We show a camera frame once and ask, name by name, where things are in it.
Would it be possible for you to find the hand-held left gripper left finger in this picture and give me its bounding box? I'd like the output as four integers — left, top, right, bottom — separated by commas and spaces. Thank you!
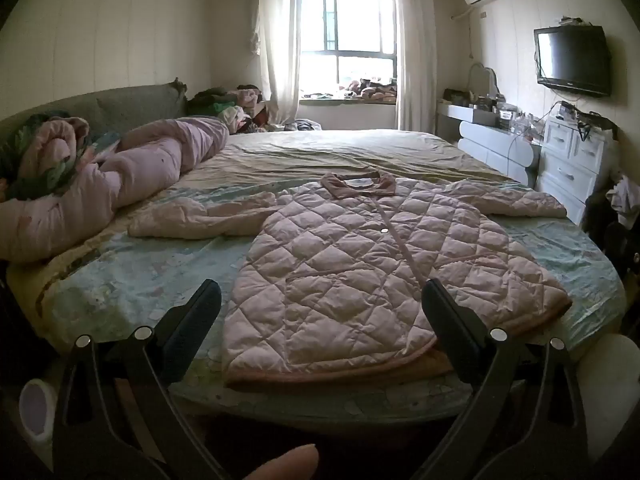
52, 279, 236, 480

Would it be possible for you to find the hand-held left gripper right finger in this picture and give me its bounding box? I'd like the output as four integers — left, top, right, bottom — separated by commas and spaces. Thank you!
410, 279, 592, 480

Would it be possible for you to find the pink quilted jacket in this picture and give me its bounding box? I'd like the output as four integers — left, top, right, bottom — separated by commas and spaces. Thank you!
127, 171, 573, 394

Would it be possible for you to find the dark chair with clothes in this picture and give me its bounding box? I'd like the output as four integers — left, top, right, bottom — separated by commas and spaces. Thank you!
582, 172, 640, 282

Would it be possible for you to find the pile of mixed clothes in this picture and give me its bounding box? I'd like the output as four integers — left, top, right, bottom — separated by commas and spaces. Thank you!
187, 85, 272, 136

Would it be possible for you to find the person's left hand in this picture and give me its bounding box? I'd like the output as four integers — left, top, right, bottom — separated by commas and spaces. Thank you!
248, 444, 320, 480

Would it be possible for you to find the bed with pale printed sheet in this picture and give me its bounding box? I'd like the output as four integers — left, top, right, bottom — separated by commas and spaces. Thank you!
5, 127, 628, 436

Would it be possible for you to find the white round container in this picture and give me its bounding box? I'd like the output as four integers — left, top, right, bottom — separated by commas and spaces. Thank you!
19, 379, 59, 444

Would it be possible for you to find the white rounded furniture edge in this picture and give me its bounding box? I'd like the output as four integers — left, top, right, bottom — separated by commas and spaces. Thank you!
575, 334, 640, 466

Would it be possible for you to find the rolled pink duvet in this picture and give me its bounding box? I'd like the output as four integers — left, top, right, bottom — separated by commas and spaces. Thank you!
0, 116, 231, 264

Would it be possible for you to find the white vanity desk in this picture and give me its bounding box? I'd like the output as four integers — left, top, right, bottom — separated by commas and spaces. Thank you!
436, 101, 544, 189

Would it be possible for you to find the white chest of drawers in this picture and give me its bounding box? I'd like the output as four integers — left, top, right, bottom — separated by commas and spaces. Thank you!
534, 112, 619, 226

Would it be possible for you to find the clutter of cosmetics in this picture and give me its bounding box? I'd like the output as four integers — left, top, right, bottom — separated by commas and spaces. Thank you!
442, 89, 545, 137

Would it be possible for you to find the rolled floral blanket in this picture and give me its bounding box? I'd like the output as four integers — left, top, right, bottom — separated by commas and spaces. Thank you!
0, 112, 121, 202

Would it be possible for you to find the grey-green padded headboard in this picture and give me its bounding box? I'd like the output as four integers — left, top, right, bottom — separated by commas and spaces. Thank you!
0, 78, 189, 127

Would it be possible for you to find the row of plush toys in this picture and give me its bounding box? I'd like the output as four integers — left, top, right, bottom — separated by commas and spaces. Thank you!
300, 78, 399, 104

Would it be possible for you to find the white framed vanity mirror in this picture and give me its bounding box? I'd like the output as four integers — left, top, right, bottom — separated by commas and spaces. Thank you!
467, 62, 501, 99

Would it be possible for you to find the white sheer curtain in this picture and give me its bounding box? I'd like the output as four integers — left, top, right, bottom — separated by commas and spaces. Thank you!
393, 0, 442, 134
249, 0, 307, 126

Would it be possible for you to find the window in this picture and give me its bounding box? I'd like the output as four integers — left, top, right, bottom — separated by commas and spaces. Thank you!
299, 0, 399, 99

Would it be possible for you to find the black wall television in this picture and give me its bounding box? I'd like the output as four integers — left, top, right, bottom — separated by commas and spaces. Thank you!
533, 25, 613, 99

